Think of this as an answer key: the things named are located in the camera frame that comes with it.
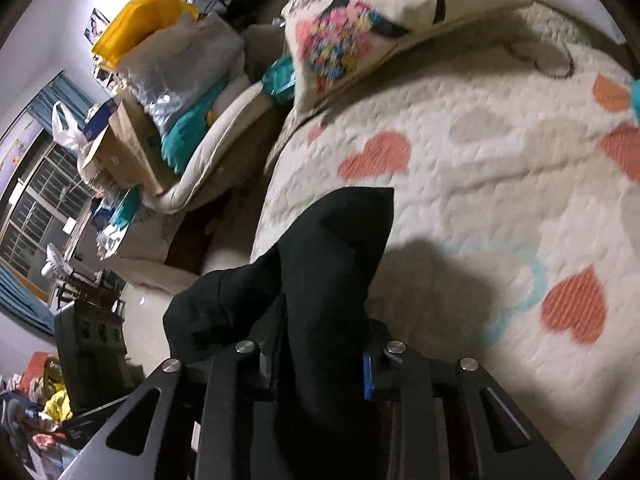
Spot white plastic bag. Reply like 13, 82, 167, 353
51, 101, 96, 153

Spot window with grille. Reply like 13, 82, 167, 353
0, 135, 106, 281

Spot blue curtain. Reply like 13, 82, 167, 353
25, 74, 96, 136

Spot beige covered furniture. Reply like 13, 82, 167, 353
100, 190, 183, 263

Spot blue box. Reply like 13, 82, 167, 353
82, 100, 118, 141

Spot silver plastic bag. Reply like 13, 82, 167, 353
122, 12, 246, 128

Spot yellow bag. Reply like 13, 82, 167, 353
91, 0, 201, 68

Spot black pants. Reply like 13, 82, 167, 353
162, 186, 396, 480

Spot teal wipes packet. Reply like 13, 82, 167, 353
262, 55, 298, 106

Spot cardboard box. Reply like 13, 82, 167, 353
77, 97, 166, 196

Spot yellow cloth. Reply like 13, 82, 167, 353
42, 385, 73, 421

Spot teal cloth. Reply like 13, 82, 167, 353
161, 82, 228, 176

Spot wall poster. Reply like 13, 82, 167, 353
85, 7, 111, 43

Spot heart print quilt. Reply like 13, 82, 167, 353
250, 0, 640, 480

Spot pile of teal packets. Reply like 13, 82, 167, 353
97, 187, 143, 256

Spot beige padded cushion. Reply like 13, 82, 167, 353
142, 77, 281, 213

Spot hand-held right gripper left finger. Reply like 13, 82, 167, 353
65, 340, 281, 480

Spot white fan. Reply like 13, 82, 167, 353
40, 242, 76, 281

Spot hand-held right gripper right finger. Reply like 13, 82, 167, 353
362, 320, 576, 480

